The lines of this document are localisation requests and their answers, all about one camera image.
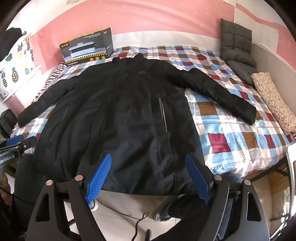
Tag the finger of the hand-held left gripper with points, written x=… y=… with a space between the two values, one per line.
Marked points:
x=26 y=142
x=13 y=140

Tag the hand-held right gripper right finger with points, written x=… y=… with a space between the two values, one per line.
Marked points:
x=196 y=176

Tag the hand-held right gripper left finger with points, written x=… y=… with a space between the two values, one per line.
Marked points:
x=99 y=178

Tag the black padded coat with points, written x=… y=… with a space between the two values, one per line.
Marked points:
x=120 y=111

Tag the person's left hand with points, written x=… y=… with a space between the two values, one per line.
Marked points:
x=4 y=187

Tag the blue shoe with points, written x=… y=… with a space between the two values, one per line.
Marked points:
x=161 y=216
x=92 y=205

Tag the pink plastic cabinet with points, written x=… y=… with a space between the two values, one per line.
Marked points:
x=13 y=100

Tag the checked bed sheet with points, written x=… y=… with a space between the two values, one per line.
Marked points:
x=222 y=120

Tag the pineapple print cloth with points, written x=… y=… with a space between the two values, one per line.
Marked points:
x=16 y=74

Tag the red white striped cloth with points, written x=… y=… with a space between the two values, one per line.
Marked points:
x=57 y=71

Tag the black backpack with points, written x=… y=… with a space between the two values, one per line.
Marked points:
x=12 y=39

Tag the floral rolled pillow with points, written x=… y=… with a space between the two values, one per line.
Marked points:
x=272 y=99

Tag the black appliance carton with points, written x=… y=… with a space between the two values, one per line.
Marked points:
x=85 y=48

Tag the grey quilted cushion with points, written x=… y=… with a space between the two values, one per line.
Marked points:
x=235 y=39

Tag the black metal bed frame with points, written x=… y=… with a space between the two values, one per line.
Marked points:
x=281 y=171

